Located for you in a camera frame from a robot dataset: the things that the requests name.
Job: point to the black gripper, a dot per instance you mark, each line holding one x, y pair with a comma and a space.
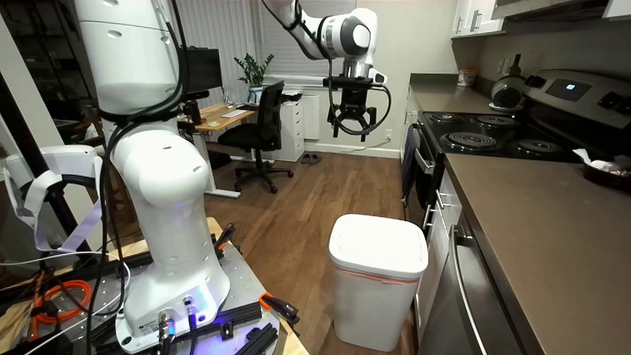
354, 97

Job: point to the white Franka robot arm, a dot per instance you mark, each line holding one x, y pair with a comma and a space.
165, 197

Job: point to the white plastic bin body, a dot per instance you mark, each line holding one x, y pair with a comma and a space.
372, 312

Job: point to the white drawer unit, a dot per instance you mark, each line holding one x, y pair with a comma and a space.
293, 128

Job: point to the dark towel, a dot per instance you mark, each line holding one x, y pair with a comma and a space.
411, 158

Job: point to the black office chair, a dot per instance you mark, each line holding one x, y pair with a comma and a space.
267, 128

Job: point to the green potted plant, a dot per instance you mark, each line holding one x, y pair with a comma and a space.
253, 69

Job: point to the narrow white base cabinet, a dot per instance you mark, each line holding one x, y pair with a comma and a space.
445, 203

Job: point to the wooden desk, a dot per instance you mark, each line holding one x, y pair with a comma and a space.
214, 118

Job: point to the black electric stove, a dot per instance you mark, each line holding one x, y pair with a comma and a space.
500, 140

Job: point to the black computer monitor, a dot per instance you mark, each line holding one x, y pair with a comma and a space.
202, 69

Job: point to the dark kettle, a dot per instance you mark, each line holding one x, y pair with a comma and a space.
508, 91

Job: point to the white upper cabinets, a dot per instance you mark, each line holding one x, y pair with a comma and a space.
476, 16

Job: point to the black orange clamp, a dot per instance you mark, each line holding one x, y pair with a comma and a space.
279, 306

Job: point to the stainless steel dishwasher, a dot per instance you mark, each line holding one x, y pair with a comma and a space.
460, 308

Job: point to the stainless steel microwave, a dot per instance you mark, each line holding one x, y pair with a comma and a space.
549, 8

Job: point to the dark bowl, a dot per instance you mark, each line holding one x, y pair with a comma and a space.
608, 175

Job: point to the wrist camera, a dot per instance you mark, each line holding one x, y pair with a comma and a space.
378, 77

